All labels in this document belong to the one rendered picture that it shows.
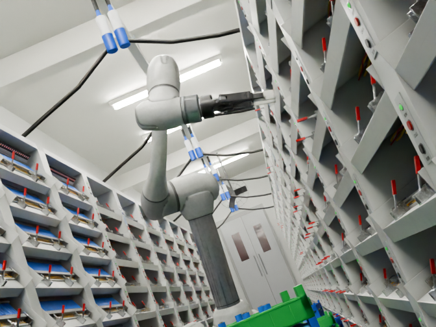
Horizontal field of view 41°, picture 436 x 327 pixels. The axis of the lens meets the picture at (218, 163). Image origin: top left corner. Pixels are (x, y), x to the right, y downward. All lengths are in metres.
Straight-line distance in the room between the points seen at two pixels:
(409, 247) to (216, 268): 0.95
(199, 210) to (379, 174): 0.90
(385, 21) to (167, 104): 0.97
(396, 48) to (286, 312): 0.70
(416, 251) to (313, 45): 0.64
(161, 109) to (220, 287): 0.85
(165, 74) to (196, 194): 0.59
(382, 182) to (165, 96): 0.71
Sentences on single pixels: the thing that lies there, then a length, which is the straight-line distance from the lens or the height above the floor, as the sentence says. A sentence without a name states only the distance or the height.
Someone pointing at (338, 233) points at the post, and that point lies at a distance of 3.03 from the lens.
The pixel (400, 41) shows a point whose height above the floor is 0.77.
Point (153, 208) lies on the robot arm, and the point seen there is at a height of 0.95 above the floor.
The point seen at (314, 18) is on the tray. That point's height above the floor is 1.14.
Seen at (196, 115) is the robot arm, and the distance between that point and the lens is 1.83.
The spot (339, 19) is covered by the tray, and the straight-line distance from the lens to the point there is 1.20.
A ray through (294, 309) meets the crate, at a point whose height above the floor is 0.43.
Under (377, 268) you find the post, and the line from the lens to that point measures 2.33.
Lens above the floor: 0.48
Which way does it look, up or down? 14 degrees up
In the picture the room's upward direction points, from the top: 23 degrees counter-clockwise
